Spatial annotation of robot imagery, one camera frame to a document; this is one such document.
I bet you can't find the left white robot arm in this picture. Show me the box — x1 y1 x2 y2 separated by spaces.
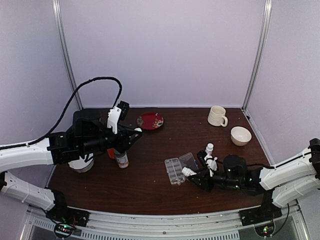
0 107 142 222

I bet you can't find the front aluminium rail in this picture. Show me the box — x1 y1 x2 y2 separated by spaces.
18 203 311 240

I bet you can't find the orange pill bottle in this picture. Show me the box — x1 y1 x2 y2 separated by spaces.
107 148 115 160

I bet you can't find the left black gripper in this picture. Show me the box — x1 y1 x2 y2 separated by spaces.
80 123 142 156

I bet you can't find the white scalloped bowl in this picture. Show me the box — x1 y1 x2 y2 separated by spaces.
68 153 94 173

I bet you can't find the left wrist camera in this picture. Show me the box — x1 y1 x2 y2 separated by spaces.
106 100 130 135

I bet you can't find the white pill bottle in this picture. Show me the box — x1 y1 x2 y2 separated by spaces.
181 167 197 178
205 143 214 156

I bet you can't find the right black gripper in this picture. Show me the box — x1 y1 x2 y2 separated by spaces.
188 167 243 194

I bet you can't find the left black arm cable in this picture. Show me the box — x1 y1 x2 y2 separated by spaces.
0 76 124 151

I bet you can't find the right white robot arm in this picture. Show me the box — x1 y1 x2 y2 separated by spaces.
182 138 320 221

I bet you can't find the grey lid pill bottle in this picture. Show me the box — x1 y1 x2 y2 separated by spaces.
114 150 129 169

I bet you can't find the aluminium frame post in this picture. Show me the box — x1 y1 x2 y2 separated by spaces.
242 0 272 112
51 0 85 111

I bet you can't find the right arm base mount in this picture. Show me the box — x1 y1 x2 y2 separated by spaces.
239 190 283 226

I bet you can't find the red floral plate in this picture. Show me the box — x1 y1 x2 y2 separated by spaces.
136 112 164 131

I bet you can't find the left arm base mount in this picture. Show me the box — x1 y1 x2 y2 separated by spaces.
46 190 90 227

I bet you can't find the white small bowl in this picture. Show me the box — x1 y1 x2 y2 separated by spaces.
230 126 252 147

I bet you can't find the left aluminium frame post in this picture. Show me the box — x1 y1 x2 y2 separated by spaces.
51 0 85 111

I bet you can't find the cream textured mug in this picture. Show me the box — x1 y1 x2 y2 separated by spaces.
207 105 228 127

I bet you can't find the white pill bottle front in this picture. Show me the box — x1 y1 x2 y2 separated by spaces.
205 143 214 156

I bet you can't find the right aluminium frame post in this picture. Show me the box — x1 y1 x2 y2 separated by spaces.
242 0 272 112

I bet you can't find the clear plastic pill organizer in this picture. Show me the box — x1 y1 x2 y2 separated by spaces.
164 152 198 185

